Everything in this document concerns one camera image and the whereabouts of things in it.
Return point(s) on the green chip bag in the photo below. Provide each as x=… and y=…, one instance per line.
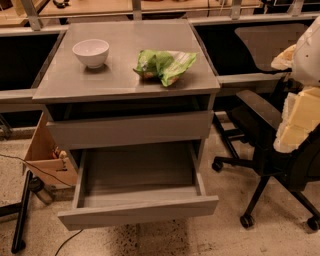
x=168, y=66

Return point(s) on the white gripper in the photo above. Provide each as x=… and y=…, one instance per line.
x=307, y=56

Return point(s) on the black metal stand leg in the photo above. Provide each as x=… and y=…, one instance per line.
x=19, y=208

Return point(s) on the black office chair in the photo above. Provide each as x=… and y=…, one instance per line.
x=259, y=121

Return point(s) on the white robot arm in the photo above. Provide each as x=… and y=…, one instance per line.
x=306, y=60

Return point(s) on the dark bottle on floor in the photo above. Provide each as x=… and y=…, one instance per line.
x=37, y=186

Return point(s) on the white ceramic bowl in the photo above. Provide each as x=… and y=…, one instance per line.
x=91, y=52

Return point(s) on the grey drawer cabinet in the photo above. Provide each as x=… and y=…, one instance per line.
x=71, y=91

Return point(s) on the cardboard box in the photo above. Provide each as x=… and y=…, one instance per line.
x=47, y=161

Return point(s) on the grey drawer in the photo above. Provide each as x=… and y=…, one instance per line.
x=137, y=184
x=134, y=130

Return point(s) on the grey top drawer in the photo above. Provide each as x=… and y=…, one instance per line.
x=134, y=130

